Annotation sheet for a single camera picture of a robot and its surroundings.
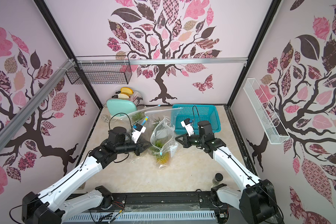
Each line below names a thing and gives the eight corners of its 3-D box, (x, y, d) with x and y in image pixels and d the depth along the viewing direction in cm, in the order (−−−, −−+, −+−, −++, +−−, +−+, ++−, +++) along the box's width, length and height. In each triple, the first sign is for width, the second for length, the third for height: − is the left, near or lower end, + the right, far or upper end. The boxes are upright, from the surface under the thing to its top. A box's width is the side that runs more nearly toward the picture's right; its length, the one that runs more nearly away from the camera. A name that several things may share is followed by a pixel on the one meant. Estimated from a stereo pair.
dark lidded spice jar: (213, 186, 81) (218, 181, 73) (210, 181, 83) (214, 175, 75) (219, 182, 82) (224, 177, 74) (215, 177, 84) (220, 171, 76)
